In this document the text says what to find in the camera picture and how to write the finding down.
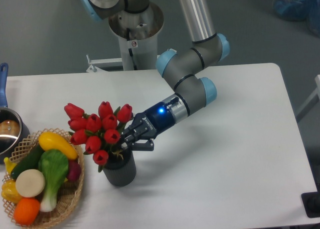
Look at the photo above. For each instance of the woven wicker basket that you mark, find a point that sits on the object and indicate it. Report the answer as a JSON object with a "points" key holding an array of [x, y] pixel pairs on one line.
{"points": [[68, 195]]}

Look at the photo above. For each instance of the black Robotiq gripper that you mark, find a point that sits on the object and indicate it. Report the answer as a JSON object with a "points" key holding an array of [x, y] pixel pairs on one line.
{"points": [[146, 125]]}

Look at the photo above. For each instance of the white furniture leg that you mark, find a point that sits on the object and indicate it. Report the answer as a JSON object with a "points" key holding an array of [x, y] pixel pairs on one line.
{"points": [[309, 102]]}

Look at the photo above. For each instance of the red tulip bouquet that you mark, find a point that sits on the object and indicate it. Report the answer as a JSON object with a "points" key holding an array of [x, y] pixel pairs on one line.
{"points": [[100, 133]]}

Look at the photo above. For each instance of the blue plastic bag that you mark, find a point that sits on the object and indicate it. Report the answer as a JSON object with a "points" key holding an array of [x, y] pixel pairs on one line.
{"points": [[300, 10]]}

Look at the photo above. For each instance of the green bok choy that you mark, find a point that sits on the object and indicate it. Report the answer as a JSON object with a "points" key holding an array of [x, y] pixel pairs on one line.
{"points": [[54, 166]]}

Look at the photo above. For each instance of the blue handled saucepan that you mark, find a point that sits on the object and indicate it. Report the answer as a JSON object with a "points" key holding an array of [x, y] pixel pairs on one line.
{"points": [[12, 128]]}

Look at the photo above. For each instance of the yellow squash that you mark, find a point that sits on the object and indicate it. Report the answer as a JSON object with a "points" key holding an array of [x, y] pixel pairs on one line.
{"points": [[49, 140]]}

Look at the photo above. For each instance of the cream round bun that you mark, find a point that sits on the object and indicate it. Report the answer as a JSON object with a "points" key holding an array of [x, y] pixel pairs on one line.
{"points": [[30, 183]]}

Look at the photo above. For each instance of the dark green cucumber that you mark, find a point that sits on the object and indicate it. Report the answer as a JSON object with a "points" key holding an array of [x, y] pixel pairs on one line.
{"points": [[30, 161]]}

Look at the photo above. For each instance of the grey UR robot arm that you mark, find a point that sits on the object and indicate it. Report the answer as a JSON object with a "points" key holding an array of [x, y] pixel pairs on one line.
{"points": [[190, 94]]}

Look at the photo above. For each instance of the dark red radish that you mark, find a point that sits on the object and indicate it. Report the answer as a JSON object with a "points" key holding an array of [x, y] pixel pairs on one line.
{"points": [[74, 171]]}

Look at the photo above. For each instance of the yellow banana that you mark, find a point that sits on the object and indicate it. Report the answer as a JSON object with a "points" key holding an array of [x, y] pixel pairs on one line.
{"points": [[9, 165]]}

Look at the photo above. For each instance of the black device at edge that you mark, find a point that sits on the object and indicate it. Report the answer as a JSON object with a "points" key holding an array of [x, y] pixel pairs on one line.
{"points": [[311, 203]]}

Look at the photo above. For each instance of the dark grey ribbed vase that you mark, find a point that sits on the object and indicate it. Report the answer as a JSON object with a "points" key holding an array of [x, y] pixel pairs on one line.
{"points": [[121, 172]]}

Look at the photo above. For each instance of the yellow bell pepper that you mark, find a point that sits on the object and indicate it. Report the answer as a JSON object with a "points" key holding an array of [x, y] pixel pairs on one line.
{"points": [[9, 191]]}

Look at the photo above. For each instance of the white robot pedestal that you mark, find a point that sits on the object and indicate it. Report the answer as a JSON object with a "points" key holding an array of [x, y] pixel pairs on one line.
{"points": [[137, 35]]}

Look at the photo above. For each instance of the orange fruit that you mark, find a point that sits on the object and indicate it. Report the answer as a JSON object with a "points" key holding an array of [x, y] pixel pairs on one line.
{"points": [[26, 211]]}

